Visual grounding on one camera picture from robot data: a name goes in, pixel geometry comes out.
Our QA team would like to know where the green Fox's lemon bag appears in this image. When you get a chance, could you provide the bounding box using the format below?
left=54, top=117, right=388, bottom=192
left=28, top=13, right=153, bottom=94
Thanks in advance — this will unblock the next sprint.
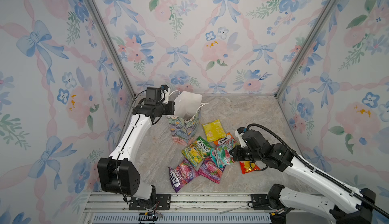
left=181, top=137, right=213, bottom=167

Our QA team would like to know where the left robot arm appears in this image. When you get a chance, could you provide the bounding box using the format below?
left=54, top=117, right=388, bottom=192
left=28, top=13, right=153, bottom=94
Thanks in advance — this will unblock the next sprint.
left=97, top=85, right=174, bottom=204

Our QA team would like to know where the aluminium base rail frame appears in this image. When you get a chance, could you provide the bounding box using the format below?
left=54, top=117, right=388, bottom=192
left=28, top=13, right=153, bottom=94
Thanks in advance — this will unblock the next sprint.
left=79, top=192, right=272, bottom=224

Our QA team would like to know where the yellow snack packet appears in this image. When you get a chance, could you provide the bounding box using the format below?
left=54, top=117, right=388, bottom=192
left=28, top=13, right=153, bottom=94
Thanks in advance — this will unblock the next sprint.
left=202, top=119, right=226, bottom=142

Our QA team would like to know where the left corner aluminium post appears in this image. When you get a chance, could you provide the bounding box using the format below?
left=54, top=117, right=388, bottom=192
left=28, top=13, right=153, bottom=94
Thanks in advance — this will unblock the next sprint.
left=74, top=0, right=136, bottom=97

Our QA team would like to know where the orange Fox's fruits bag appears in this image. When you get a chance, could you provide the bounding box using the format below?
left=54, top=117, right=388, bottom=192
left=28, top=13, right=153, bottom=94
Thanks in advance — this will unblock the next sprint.
left=213, top=133, right=236, bottom=149

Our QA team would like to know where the purple fox's berries bag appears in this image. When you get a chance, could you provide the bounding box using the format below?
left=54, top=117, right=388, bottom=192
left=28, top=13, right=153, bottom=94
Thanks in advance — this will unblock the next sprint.
left=169, top=158, right=199, bottom=193
left=197, top=156, right=225, bottom=184

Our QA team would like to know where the corner aluminium post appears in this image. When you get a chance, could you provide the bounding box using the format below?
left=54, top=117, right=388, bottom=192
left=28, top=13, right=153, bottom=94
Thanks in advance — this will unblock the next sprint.
left=74, top=0, right=136, bottom=97
left=275, top=0, right=350, bottom=99

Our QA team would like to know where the red small snack packet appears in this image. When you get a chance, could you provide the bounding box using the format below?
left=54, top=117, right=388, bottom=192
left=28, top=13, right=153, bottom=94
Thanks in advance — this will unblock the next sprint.
left=240, top=161, right=261, bottom=174

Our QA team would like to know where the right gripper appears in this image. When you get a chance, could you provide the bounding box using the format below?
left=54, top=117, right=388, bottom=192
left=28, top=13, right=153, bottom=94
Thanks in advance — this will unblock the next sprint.
left=227, top=145, right=263, bottom=163

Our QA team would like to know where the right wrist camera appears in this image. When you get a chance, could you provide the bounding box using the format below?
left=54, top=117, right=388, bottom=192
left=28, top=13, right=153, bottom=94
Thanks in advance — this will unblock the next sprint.
left=235, top=127, right=247, bottom=148

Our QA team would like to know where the floral paper gift bag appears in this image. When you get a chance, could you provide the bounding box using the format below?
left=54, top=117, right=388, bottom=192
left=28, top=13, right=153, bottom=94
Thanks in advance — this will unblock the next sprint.
left=167, top=91, right=207, bottom=146

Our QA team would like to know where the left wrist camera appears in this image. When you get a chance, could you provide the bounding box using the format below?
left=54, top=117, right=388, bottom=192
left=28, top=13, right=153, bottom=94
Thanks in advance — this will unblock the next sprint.
left=160, top=84, right=171, bottom=104

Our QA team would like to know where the black corrugated cable conduit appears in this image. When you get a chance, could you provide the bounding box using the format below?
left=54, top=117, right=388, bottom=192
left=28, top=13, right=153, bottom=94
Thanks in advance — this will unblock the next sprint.
left=246, top=123, right=389, bottom=219

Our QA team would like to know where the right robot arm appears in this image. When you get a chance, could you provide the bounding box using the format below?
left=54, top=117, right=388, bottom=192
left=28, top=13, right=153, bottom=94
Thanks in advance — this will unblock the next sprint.
left=230, top=127, right=376, bottom=224

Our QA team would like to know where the right corner aluminium post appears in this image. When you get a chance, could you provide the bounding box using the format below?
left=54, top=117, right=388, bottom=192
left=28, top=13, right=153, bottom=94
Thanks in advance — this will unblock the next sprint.
left=275, top=0, right=350, bottom=99

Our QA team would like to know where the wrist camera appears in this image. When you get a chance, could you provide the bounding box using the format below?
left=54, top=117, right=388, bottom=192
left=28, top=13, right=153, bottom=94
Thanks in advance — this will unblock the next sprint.
left=235, top=127, right=247, bottom=148
left=160, top=84, right=171, bottom=104

